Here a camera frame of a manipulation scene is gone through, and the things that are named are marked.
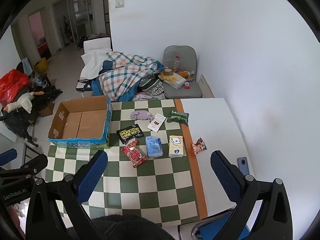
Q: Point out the white tissue box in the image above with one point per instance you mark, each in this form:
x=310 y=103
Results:
x=176 y=82

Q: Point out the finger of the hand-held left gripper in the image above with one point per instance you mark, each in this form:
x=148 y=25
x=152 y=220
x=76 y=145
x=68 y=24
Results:
x=7 y=157
x=35 y=166

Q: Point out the purple cloth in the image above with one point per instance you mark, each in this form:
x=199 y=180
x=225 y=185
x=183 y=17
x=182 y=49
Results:
x=141 y=115

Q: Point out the white and yellow box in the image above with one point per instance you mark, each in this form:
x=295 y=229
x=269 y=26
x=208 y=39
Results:
x=176 y=146

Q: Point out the white bench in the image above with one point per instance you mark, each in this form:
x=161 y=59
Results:
x=97 y=43

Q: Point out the pink floral cloth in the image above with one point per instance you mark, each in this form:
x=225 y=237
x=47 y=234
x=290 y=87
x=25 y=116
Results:
x=147 y=97

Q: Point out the green checkered tablecloth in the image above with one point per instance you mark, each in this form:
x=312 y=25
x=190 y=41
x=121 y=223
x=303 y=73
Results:
x=162 y=180

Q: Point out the white card packet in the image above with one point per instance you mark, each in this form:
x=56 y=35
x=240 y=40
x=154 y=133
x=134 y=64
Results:
x=156 y=122

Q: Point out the red plastic bag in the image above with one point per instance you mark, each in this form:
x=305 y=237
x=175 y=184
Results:
x=12 y=85

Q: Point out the glass sliding door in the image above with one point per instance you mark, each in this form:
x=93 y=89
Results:
x=75 y=17

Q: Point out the brown tape roll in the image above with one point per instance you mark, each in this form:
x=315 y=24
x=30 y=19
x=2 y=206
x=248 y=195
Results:
x=167 y=72

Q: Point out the white light switch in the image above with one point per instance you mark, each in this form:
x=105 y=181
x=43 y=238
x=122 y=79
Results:
x=119 y=3

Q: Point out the grey padded chair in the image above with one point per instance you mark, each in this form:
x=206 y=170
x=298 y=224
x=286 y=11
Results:
x=182 y=92

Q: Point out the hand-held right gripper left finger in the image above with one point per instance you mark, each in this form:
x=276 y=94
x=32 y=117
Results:
x=92 y=173

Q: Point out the blue tissue pack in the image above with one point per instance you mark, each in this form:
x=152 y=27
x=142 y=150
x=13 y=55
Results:
x=153 y=146

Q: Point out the blue duvet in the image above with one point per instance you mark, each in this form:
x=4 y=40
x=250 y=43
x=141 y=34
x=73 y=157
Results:
x=96 y=87

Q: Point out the yellow bucket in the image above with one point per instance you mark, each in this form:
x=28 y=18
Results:
x=40 y=66

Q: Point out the small red white box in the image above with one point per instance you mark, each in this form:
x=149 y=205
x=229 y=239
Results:
x=187 y=85

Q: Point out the flat white carton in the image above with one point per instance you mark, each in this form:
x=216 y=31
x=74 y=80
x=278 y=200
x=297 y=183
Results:
x=206 y=86

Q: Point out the black stroller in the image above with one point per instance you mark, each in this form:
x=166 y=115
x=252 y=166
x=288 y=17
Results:
x=17 y=125

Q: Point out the cardboard box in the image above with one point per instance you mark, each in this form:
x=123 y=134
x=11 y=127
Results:
x=82 y=122

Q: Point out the clear plastic bottle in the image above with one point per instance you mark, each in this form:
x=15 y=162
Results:
x=176 y=63

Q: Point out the orange packet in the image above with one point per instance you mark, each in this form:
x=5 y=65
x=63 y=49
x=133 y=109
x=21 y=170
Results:
x=185 y=74

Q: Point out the striped dark cushion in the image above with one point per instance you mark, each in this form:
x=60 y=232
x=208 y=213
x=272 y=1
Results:
x=150 y=83

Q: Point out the green wipes pack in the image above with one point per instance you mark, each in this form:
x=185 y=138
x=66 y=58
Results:
x=177 y=117

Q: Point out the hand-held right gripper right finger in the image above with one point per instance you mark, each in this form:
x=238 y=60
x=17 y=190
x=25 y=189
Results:
x=225 y=177

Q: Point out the small brown floor box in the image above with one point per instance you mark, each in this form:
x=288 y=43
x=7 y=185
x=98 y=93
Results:
x=47 y=109

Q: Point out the black shoe wipes pack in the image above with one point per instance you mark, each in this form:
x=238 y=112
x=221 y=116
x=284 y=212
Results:
x=130 y=133

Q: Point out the white cloth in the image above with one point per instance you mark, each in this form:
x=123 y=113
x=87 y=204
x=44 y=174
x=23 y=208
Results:
x=92 y=65

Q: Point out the blue-grey phone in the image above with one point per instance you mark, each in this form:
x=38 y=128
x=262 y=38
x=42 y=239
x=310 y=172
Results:
x=243 y=163

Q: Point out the white goose plush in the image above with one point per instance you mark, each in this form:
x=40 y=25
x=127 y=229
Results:
x=22 y=102

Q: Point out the red snack packet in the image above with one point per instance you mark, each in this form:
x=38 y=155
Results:
x=134 y=154

